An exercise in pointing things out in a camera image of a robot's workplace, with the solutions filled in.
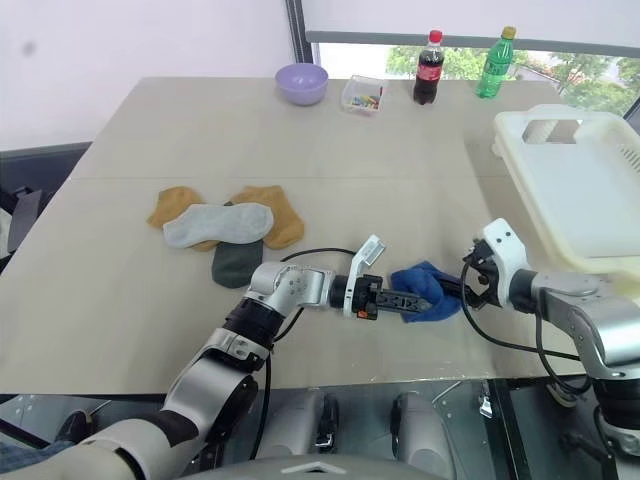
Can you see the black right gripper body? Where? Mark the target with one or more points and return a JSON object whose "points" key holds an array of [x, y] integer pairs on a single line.
{"points": [[487, 295]]}

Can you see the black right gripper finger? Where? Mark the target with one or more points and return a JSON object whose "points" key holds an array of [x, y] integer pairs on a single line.
{"points": [[455, 289]]}

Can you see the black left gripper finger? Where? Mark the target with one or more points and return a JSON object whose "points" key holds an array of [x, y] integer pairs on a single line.
{"points": [[405, 302]]}

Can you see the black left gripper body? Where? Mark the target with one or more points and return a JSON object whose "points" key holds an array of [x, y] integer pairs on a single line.
{"points": [[367, 295]]}

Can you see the blue sock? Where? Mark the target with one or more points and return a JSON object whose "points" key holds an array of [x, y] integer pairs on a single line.
{"points": [[415, 277], [445, 309]]}

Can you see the white plastic basket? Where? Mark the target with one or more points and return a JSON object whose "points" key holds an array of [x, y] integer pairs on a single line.
{"points": [[575, 175]]}

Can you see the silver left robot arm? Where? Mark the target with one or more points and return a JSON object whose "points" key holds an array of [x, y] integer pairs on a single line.
{"points": [[295, 287]]}

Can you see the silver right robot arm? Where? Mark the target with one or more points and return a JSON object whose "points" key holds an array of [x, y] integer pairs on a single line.
{"points": [[565, 290]]}

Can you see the clear box of colourful clips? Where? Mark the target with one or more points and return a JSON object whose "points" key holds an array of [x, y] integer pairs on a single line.
{"points": [[364, 97]]}

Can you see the silver metal clamp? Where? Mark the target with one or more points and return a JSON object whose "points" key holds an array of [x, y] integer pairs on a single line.
{"points": [[486, 402]]}

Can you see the grey rounded robot leg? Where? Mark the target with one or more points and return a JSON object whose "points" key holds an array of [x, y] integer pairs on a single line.
{"points": [[422, 432], [300, 425]]}

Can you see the dark grey sock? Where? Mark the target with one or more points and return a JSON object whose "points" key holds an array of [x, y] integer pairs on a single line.
{"points": [[235, 265]]}

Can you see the light grey sock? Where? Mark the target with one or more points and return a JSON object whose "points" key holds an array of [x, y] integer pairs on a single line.
{"points": [[215, 225]]}

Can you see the black office chair base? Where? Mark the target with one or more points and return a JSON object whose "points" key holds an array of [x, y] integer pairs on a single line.
{"points": [[582, 445]]}

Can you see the grey robot torso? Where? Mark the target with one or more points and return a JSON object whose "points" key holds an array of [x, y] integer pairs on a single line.
{"points": [[310, 467]]}

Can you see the cola bottle with red cap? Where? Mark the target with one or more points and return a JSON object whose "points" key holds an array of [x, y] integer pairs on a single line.
{"points": [[427, 75]]}

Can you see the purple plastic bowl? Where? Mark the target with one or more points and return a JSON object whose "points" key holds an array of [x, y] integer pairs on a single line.
{"points": [[301, 85]]}

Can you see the green bottle with yellow cap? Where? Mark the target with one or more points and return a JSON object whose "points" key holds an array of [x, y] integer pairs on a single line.
{"points": [[494, 67]]}

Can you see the white roller blind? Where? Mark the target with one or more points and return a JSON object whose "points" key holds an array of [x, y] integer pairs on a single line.
{"points": [[400, 15]]}

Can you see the dark shoe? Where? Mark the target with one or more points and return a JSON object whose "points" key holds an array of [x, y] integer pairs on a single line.
{"points": [[74, 425]]}

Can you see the dark grey cabinet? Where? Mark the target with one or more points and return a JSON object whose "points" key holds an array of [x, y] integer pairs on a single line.
{"points": [[40, 170]]}

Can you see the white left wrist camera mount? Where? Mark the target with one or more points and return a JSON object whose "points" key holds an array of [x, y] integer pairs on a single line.
{"points": [[370, 250]]}

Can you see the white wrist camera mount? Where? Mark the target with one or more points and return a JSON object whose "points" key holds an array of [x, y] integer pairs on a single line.
{"points": [[370, 250], [505, 245]]}

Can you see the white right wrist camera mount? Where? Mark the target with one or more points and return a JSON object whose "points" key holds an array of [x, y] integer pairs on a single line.
{"points": [[505, 245]]}

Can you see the black table frame leg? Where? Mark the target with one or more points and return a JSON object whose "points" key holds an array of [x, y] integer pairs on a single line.
{"points": [[515, 435]]}

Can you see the dark window frame post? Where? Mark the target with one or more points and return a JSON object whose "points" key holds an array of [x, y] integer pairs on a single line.
{"points": [[300, 55]]}

